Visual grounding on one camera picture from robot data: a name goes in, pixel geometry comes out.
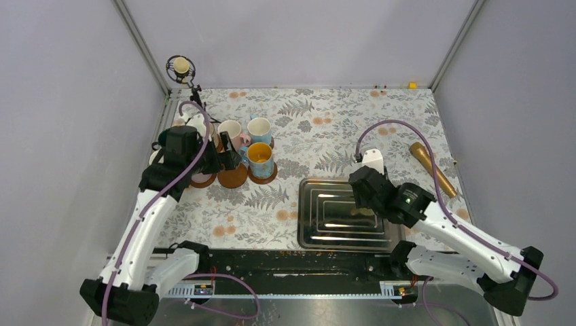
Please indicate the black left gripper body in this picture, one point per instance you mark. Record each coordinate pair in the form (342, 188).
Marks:
(208, 162)

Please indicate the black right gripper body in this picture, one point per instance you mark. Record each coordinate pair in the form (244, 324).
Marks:
(362, 203)

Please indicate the light green mug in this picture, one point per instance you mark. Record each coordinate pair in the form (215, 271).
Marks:
(363, 212)

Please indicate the blue mug yellow inside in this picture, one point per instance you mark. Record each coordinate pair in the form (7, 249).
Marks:
(259, 158)

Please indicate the pink mug white inside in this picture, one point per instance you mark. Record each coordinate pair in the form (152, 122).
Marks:
(237, 136)

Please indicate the reddish brown coaster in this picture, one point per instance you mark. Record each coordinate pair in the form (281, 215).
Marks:
(259, 181)

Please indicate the light blue mug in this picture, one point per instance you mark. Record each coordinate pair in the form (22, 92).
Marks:
(260, 130)

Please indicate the purple grey mug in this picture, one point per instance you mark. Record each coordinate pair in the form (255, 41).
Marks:
(201, 178)

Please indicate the dark green mug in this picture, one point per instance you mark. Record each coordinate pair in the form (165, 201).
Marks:
(160, 143)

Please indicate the green mug white inside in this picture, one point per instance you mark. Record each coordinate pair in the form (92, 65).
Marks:
(157, 156)

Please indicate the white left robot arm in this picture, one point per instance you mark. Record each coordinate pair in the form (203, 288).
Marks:
(126, 291)

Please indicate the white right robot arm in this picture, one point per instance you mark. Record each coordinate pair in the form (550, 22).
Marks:
(502, 274)

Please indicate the metal tray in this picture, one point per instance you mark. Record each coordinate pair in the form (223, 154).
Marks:
(325, 222)

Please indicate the gold microphone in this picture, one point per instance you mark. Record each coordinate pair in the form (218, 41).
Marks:
(419, 151)

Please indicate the floral tablecloth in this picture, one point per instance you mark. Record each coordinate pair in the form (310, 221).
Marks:
(316, 131)

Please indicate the studio microphone on stand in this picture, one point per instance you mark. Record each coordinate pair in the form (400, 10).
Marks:
(180, 69)

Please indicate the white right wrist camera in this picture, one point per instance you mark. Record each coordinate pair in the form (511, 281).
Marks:
(371, 158)

